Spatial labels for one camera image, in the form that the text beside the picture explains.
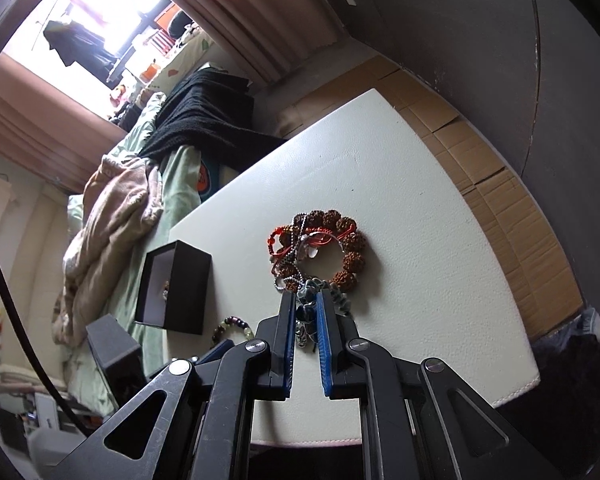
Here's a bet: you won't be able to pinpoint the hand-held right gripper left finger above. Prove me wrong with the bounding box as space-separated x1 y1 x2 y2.
45 293 297 480

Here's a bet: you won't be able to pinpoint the beige fleece blanket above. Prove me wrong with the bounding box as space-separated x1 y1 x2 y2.
52 152 166 346

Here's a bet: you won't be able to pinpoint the black knit blanket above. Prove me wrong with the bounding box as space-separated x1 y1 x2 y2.
137 67 289 174

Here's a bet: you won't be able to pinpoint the light green bed sheet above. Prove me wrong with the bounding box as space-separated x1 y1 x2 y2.
67 92 222 417

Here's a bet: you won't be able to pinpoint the black cable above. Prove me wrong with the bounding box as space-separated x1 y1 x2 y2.
0 232 94 439

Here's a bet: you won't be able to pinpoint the pink curtain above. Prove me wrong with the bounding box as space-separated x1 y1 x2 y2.
165 0 352 87
0 52 131 194

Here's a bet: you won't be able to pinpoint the black jewelry box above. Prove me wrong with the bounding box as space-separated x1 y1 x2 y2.
134 240 214 336

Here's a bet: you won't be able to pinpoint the brown cardboard sheets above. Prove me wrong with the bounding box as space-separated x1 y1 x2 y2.
275 55 586 342

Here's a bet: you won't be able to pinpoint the dark cloth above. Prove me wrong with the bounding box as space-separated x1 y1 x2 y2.
529 307 600 412

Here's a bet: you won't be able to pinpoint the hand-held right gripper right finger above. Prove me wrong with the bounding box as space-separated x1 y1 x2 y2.
316 290 566 480

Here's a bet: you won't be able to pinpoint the silver bead chain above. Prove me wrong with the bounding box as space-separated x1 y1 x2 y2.
272 215 312 294

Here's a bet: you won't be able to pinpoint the dark bead bracelet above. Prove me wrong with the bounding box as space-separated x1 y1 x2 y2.
211 315 257 347

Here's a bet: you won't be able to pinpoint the cream printed cloth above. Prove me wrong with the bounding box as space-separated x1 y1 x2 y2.
140 25 217 92

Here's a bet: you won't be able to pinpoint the orange and blue printed pillow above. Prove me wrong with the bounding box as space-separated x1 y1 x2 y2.
195 157 242 207

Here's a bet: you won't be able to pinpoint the brown rudraksha bead bracelet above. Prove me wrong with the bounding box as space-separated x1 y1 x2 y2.
280 209 369 294

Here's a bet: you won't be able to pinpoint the dark hanging clothes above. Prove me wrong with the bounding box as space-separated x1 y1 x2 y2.
42 19 119 82

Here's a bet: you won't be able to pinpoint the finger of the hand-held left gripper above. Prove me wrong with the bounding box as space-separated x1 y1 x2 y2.
195 339 237 367
85 314 147 402

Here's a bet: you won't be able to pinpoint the grey stone bracelet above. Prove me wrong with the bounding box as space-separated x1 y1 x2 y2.
295 277 353 351

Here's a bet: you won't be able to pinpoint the red cord bracelet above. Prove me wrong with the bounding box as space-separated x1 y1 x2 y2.
267 224 357 267

